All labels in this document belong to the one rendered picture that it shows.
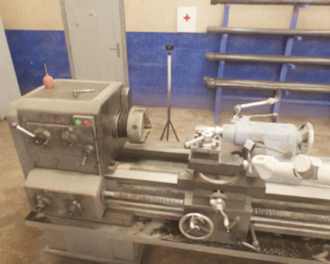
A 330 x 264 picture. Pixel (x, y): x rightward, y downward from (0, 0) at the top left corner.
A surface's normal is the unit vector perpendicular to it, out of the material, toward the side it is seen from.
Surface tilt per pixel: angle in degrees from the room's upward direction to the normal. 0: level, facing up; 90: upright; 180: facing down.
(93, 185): 32
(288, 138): 82
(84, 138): 90
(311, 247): 0
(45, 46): 90
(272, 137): 82
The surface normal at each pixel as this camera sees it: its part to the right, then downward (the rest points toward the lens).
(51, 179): -0.09, -0.51
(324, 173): -0.85, -0.18
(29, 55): -0.17, 0.46
